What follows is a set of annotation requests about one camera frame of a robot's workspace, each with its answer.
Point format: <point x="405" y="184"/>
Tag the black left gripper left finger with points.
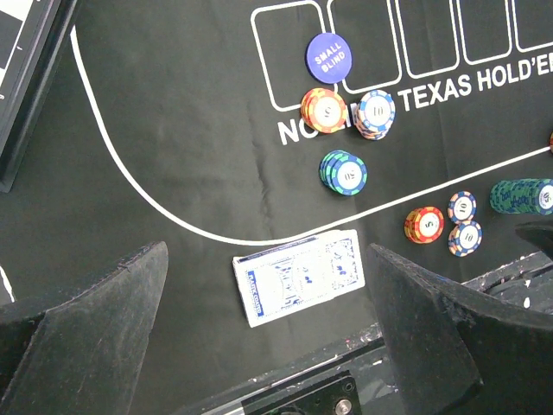
<point x="80" y="350"/>

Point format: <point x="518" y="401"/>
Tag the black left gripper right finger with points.
<point x="455" y="350"/>

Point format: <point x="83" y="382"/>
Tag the pink chip front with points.
<point x="465" y="238"/>

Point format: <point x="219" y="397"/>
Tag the orange poker chip stack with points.
<point x="424" y="225"/>

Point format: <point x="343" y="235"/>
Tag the green poker chip stack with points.
<point x="522" y="196"/>

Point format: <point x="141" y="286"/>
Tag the green chips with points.
<point x="343" y="172"/>

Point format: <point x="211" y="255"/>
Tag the pink chips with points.
<point x="375" y="114"/>

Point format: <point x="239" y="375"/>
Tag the blue small blind button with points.
<point x="329" y="58"/>

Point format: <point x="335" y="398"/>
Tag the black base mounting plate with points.
<point x="355" y="376"/>

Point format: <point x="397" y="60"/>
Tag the blue playing card deck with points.
<point x="285" y="279"/>

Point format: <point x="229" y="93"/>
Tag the black poker table mat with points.
<point x="181" y="122"/>

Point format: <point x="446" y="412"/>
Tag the black white chess board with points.
<point x="33" y="34"/>

